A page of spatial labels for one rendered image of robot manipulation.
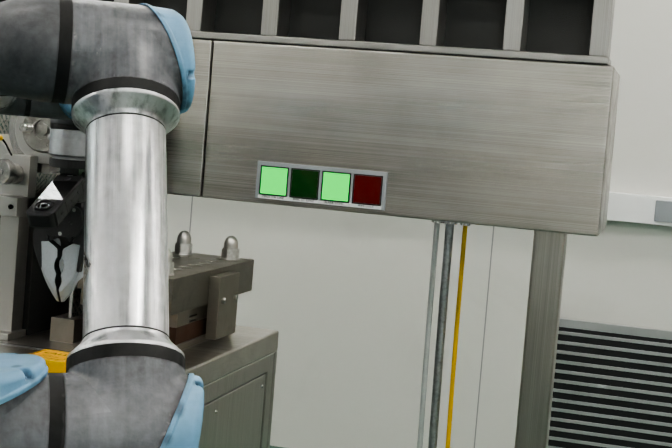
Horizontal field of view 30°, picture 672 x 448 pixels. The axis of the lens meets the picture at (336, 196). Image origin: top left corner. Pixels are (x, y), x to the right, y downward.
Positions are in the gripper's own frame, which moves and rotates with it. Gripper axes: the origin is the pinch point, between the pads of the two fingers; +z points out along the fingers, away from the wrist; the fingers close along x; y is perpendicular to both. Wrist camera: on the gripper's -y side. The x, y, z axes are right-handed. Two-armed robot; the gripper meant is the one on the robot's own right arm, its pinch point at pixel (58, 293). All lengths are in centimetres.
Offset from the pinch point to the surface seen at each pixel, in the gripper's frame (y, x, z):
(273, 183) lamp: 55, -15, -16
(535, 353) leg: 71, -64, 13
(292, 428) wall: 287, 44, 93
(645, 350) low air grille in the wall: 286, -84, 47
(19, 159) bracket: 19.8, 18.6, -17.9
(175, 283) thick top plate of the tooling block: 20.0, -10.3, -0.3
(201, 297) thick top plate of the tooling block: 32.1, -10.4, 3.5
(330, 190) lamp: 55, -26, -15
